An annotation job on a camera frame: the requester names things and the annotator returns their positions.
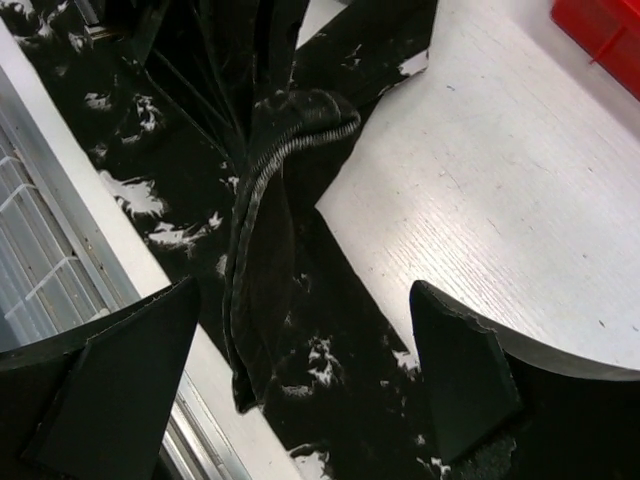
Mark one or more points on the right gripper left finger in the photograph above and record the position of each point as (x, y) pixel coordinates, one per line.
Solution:
(93, 402)

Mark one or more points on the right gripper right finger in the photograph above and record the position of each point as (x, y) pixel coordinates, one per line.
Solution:
(503, 405)

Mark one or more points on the black white splatter trousers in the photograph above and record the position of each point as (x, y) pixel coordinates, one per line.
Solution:
(218, 131)

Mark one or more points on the red plastic bin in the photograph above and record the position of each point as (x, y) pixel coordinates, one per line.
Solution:
(608, 30)

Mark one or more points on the aluminium rail frame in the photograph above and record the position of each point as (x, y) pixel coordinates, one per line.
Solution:
(68, 257)

